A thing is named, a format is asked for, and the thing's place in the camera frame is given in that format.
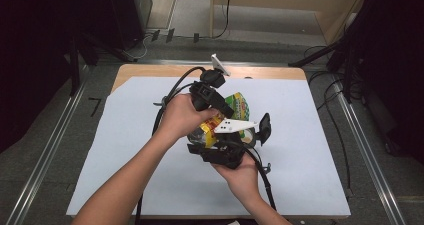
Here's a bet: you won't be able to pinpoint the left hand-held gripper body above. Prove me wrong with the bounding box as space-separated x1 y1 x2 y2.
189 53 232 112

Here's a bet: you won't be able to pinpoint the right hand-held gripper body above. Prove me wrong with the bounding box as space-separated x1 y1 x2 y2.
199 119 259 170

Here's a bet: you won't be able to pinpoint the yellow spouted refill pouch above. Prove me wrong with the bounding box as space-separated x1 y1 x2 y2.
199 92 251 149

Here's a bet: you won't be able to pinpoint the clear jar with black lid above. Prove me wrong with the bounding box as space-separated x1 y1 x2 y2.
241 112 272 147

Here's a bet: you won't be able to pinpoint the person's right hand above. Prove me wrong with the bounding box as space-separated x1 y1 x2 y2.
211 153 263 205

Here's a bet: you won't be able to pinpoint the person's left hand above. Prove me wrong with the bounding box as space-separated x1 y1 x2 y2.
156 93 220 145

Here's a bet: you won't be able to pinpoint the white paper sheet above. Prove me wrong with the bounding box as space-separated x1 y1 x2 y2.
65 76 352 218

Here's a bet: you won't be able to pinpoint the dark cabinet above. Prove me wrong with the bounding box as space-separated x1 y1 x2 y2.
106 0 154 51

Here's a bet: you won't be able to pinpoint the black stand legs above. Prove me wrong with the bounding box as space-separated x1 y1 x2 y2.
288 34 371 104
68 31 138 98

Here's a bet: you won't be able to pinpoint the light wooden platform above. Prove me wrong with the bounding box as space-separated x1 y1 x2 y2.
209 0 369 46

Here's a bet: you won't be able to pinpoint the white floor cable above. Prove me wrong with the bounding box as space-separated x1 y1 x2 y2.
132 34 150 60

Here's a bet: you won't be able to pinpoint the hanging black cable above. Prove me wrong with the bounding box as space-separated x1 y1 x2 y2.
213 0 233 40

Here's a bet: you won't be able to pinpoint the black floor cables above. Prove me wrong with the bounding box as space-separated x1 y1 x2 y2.
303 44 355 194

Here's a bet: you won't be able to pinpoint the metal floor rail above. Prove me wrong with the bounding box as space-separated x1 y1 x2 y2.
333 81 407 225
5 64 88 225

